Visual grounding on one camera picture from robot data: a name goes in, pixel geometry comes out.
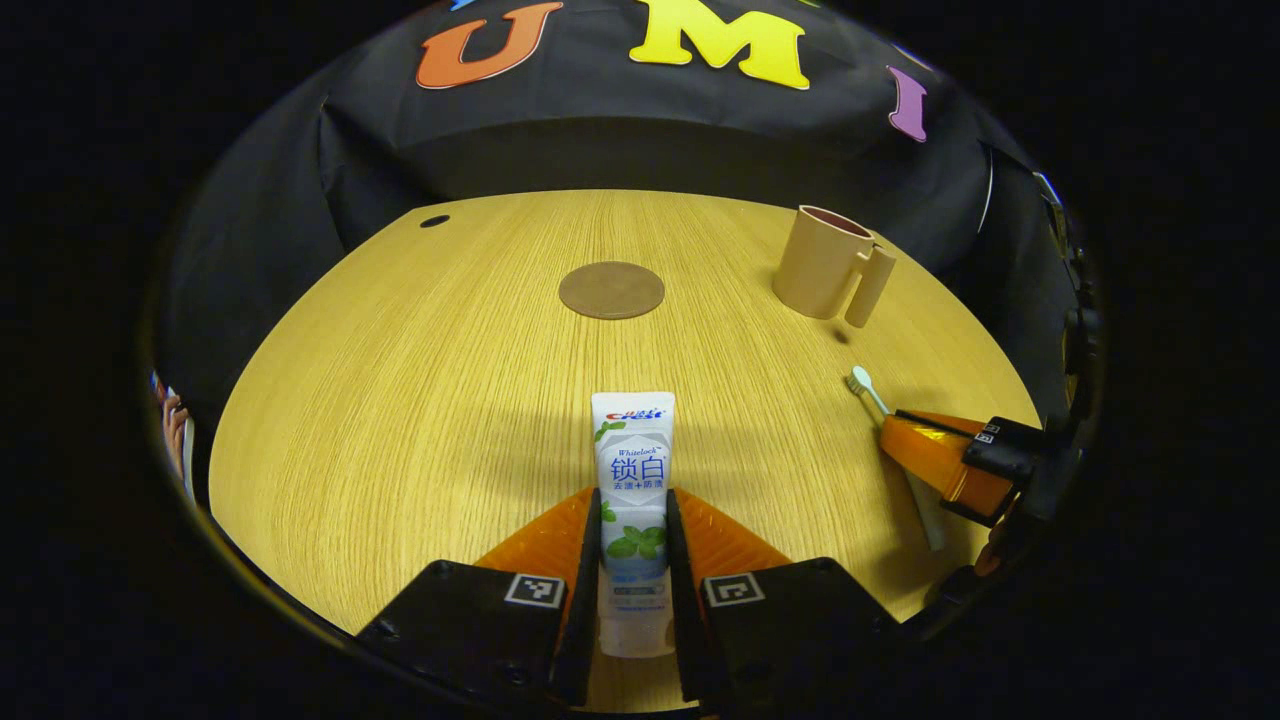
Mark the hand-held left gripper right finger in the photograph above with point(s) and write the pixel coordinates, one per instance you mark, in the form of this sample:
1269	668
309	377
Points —
790	620

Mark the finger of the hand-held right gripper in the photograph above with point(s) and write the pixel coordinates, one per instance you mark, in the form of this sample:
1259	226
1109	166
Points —
950	460

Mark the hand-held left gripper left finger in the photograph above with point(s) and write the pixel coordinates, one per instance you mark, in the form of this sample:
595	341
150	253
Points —
480	630

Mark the pale green toothbrush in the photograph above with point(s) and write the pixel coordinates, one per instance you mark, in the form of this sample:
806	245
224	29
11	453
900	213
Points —
868	390

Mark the white toothpaste tube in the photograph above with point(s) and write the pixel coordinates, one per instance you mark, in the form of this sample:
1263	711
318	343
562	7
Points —
633	470

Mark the beige cup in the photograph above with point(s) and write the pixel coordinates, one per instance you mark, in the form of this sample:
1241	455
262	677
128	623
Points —
820	265

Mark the round brown coaster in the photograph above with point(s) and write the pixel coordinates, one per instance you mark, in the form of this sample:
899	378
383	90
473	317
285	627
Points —
611	290

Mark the black backdrop cloth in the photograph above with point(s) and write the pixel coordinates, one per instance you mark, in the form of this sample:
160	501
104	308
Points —
600	130

